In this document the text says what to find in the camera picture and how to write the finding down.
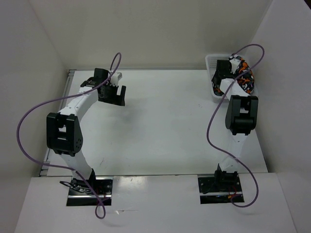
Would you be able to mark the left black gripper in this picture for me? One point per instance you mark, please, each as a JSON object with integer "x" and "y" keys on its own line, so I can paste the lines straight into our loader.
{"x": 117, "y": 99}

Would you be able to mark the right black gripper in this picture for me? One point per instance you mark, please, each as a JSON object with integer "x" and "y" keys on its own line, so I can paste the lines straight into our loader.
{"x": 231, "y": 74}

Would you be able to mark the camouflage orange black shorts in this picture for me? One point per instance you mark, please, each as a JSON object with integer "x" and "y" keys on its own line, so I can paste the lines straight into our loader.
{"x": 246, "y": 81}

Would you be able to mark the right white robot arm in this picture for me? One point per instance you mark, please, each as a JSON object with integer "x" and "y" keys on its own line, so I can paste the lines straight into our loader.
{"x": 240, "y": 120}

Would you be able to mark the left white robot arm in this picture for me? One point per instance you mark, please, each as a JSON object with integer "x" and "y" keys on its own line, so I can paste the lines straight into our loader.
{"x": 75, "y": 110}

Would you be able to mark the white plastic basket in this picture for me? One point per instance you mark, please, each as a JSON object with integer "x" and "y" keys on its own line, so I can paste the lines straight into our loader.
{"x": 213, "y": 72}

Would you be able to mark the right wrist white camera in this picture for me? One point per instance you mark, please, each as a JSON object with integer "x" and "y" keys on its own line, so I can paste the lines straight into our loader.
{"x": 235, "y": 62}

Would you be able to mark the wrist white camera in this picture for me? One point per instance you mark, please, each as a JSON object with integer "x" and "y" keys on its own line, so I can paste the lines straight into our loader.
{"x": 115, "y": 78}
{"x": 235, "y": 62}

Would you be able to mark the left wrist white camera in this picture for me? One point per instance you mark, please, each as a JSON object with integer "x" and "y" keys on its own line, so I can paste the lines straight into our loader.
{"x": 115, "y": 78}

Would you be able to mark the aluminium table edge rail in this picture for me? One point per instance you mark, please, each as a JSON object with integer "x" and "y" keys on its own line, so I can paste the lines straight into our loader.
{"x": 53, "y": 122}

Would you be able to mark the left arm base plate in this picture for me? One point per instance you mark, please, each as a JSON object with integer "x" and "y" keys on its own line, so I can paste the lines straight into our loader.
{"x": 80, "y": 195}

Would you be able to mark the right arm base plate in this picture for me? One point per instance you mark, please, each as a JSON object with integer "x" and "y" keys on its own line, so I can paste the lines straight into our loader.
{"x": 211, "y": 192}

